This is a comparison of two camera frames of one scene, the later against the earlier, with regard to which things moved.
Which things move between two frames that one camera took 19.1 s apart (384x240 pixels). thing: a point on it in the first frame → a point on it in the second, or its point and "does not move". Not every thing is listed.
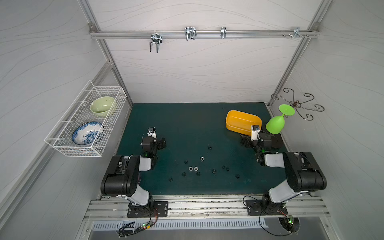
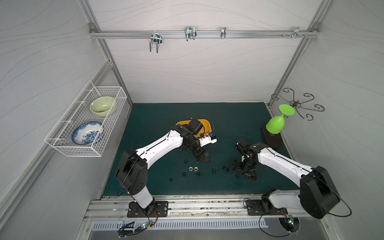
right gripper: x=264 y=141 → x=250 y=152
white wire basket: x=87 y=126 does not move
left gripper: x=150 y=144 → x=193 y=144
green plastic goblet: x=275 y=125 does not move
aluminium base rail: x=204 y=209 does not move
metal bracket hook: x=296 y=33 does not move
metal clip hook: x=190 y=33 does not move
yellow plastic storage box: x=242 y=122 → x=206 y=123
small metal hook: x=223 y=31 does not move
